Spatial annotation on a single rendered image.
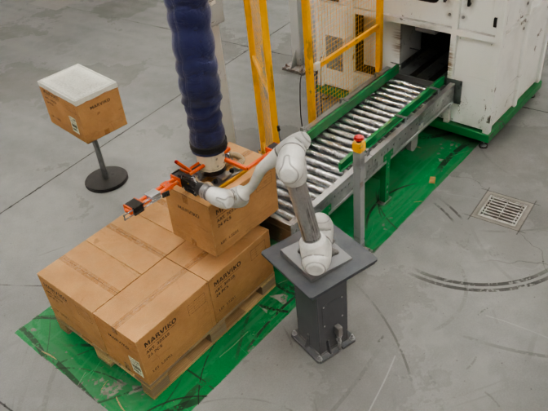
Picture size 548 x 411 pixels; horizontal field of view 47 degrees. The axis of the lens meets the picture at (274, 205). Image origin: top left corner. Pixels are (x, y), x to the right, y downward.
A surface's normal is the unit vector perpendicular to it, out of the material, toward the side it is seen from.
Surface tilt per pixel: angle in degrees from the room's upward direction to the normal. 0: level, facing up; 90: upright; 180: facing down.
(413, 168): 0
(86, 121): 90
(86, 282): 0
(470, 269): 0
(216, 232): 90
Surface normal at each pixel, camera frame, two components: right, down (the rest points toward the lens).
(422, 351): -0.09, -0.78
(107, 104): 0.71, 0.39
